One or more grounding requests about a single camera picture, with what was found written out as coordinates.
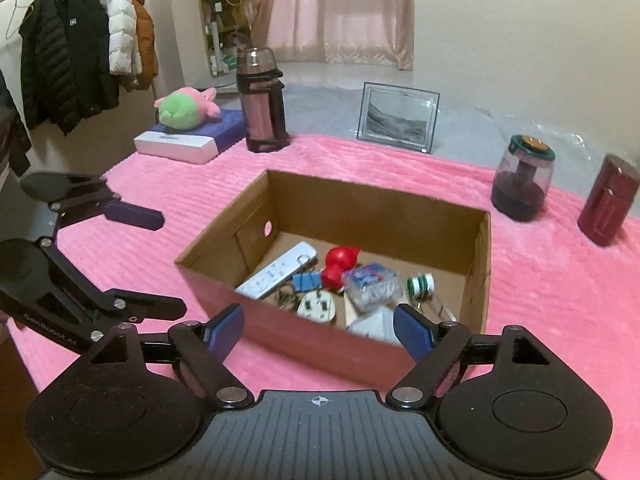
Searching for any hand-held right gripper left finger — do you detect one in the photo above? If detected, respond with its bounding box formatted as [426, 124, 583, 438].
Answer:
[87, 303, 255, 409]

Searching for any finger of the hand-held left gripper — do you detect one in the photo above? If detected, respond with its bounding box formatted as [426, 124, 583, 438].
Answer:
[37, 237, 188, 342]
[47, 187, 166, 232]

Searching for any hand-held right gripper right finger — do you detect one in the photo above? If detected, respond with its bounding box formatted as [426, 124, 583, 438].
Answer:
[385, 303, 553, 409]

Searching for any white square night light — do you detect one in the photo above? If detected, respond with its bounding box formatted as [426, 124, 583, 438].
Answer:
[346, 306, 401, 346]

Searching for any green and white tape roll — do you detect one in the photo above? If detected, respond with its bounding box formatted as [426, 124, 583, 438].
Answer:
[406, 272, 436, 306]

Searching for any blue patterned plastic packet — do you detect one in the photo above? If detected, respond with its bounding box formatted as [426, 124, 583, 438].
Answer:
[345, 263, 405, 311]

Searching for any key bunch with brown strap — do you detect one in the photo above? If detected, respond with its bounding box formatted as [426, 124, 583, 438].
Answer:
[272, 255, 316, 313]

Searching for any white remote control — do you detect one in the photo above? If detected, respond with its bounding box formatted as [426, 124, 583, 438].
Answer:
[235, 241, 318, 301]

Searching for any white three-pin plug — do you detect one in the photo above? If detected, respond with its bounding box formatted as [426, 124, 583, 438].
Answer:
[296, 290, 337, 328]

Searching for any blue binder clip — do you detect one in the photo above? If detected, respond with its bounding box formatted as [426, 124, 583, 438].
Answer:
[291, 272, 326, 293]

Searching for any red plastic toy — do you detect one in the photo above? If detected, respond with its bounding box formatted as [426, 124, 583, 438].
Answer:
[320, 246, 362, 292]

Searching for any brown cardboard box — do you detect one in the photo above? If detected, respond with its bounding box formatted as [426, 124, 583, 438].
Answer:
[174, 169, 493, 386]

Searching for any white flat box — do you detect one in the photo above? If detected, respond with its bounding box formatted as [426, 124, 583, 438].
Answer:
[133, 130, 221, 165]

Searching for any green and pink plush toy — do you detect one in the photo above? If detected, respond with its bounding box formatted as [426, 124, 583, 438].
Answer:
[153, 87, 222, 132]

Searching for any pink ribbed blanket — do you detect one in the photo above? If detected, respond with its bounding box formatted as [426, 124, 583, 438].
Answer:
[0, 132, 640, 476]

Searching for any purple box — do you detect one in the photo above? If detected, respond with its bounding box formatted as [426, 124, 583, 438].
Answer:
[197, 107, 247, 153]

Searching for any dark hanging garment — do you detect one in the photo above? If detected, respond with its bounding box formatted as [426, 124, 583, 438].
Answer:
[0, 67, 33, 178]

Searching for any black puffer jacket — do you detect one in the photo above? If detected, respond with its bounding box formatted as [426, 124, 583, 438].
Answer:
[20, 0, 121, 136]

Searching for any brown puffer jacket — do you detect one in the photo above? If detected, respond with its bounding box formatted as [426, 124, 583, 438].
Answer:
[111, 0, 160, 92]

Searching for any glass jar with dark base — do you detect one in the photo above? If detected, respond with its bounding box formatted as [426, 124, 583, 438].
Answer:
[491, 134, 557, 222]

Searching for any white puffer jacket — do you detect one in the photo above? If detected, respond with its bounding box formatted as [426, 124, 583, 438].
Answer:
[92, 0, 137, 77]

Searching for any wooden bookshelf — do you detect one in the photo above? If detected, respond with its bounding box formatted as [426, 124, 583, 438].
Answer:
[195, 0, 261, 78]

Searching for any dark red canister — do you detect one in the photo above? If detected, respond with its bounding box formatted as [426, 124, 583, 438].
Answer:
[576, 154, 640, 247]

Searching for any pink curtain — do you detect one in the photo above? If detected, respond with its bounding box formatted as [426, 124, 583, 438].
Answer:
[252, 0, 416, 72]

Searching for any glass picture frame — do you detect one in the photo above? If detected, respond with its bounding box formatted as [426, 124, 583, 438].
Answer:
[357, 82, 441, 154]

